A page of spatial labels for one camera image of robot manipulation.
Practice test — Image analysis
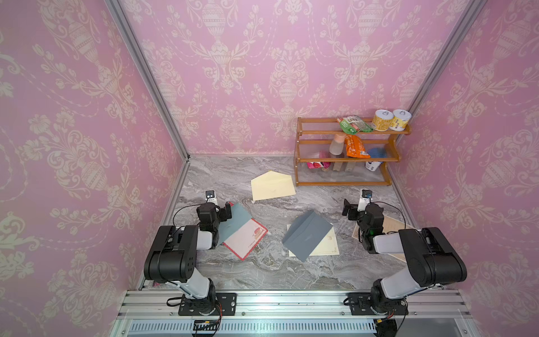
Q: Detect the cream yellow envelope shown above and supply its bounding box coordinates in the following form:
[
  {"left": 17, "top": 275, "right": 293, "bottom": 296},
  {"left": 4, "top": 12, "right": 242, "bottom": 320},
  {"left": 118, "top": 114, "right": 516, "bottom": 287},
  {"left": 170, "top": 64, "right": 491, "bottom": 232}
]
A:
[{"left": 251, "top": 171, "right": 296, "bottom": 202}]

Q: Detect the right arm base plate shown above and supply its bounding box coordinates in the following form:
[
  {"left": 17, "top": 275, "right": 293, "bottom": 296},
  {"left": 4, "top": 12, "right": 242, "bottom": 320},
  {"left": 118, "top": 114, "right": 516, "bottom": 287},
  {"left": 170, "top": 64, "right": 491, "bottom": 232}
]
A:
[{"left": 342, "top": 292, "right": 408, "bottom": 317}]

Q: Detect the wooden three-tier shelf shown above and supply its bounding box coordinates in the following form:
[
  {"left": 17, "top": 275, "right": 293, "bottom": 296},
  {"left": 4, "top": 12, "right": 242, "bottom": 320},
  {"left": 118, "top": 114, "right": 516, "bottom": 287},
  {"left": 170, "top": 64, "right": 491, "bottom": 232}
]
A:
[{"left": 293, "top": 117, "right": 412, "bottom": 186}]

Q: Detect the yellow can left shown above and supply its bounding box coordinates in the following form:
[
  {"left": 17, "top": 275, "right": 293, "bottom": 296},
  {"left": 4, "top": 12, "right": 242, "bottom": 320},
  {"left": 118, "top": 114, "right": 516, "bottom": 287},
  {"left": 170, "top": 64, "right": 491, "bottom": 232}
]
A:
[{"left": 371, "top": 109, "right": 394, "bottom": 132}]

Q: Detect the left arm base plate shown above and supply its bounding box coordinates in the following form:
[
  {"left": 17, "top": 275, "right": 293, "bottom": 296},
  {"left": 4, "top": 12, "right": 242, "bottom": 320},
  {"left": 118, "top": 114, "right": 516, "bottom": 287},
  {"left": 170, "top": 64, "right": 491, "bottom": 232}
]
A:
[{"left": 178, "top": 292, "right": 238, "bottom": 317}]

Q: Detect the cream letter paper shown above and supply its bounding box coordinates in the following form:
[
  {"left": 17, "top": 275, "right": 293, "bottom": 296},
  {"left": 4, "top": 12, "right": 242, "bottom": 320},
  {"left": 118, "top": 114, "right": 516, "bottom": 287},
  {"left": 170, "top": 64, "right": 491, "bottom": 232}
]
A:
[{"left": 284, "top": 226, "right": 340, "bottom": 262}]

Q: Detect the teal green envelope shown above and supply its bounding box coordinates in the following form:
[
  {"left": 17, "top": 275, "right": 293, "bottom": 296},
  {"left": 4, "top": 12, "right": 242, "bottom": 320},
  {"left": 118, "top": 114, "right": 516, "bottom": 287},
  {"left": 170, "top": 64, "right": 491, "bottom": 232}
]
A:
[{"left": 217, "top": 204, "right": 252, "bottom": 246}]

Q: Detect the aluminium front rail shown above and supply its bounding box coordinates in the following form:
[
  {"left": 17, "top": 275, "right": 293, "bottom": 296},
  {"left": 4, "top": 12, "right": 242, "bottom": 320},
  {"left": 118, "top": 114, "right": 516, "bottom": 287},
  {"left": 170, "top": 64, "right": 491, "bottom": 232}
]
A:
[{"left": 110, "top": 289, "right": 480, "bottom": 336}]

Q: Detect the tan bordered certificate paper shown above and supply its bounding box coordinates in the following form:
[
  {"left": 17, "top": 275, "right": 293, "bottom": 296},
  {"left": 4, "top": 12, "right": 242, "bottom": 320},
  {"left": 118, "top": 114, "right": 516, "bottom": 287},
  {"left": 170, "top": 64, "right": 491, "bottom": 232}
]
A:
[{"left": 382, "top": 216, "right": 406, "bottom": 263}]

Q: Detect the magenta pink item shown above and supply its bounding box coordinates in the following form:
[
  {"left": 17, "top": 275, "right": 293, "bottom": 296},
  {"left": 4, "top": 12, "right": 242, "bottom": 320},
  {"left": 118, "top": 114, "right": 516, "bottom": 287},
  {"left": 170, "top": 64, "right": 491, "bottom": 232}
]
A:
[{"left": 307, "top": 152, "right": 331, "bottom": 171}]

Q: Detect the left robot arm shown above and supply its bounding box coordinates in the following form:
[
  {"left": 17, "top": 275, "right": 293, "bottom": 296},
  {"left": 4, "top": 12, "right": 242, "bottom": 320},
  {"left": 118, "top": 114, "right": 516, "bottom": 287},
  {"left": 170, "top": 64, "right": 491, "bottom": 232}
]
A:
[{"left": 143, "top": 202, "right": 237, "bottom": 317}]

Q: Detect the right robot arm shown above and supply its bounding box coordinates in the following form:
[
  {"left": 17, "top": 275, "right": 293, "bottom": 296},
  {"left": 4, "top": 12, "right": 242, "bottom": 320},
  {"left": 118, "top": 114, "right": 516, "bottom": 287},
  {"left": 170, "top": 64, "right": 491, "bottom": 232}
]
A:
[{"left": 342, "top": 200, "right": 467, "bottom": 320}]

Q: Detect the orange snack bag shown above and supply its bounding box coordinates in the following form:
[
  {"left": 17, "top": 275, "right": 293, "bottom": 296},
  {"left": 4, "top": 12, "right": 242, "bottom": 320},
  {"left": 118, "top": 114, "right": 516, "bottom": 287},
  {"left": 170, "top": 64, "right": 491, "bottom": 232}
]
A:
[{"left": 345, "top": 135, "right": 371, "bottom": 159}]

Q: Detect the green snack packet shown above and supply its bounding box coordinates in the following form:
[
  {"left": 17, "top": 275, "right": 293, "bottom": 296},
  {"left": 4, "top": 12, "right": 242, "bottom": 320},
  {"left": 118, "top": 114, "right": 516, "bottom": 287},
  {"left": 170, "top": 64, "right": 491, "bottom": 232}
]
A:
[{"left": 337, "top": 115, "right": 373, "bottom": 135}]

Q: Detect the red bordered pink card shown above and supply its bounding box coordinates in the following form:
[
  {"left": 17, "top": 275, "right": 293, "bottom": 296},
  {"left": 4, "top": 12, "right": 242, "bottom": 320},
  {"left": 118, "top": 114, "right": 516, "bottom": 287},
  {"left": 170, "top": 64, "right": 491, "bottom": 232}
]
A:
[{"left": 223, "top": 219, "right": 268, "bottom": 261}]

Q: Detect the pink beige bottle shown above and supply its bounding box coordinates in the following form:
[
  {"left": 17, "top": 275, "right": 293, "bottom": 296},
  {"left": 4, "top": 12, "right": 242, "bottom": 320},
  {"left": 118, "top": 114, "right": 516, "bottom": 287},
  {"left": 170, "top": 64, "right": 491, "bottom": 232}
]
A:
[{"left": 329, "top": 133, "right": 346, "bottom": 157}]

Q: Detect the yellow can right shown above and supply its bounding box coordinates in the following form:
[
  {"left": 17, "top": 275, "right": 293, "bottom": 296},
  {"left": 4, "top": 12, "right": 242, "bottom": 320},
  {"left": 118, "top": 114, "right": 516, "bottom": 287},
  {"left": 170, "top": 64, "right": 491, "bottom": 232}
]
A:
[{"left": 389, "top": 109, "right": 412, "bottom": 132}]

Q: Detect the grey envelope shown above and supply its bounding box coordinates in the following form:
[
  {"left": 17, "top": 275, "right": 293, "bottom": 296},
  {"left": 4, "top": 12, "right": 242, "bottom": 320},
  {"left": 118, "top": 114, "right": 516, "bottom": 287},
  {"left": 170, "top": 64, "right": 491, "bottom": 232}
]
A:
[{"left": 282, "top": 210, "right": 333, "bottom": 262}]

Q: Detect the yellow can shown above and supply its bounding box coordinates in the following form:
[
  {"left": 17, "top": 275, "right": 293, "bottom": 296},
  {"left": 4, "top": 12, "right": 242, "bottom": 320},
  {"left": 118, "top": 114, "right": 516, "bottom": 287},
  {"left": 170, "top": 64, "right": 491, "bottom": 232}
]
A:
[
  {"left": 389, "top": 109, "right": 412, "bottom": 132},
  {"left": 371, "top": 109, "right": 394, "bottom": 132}
]

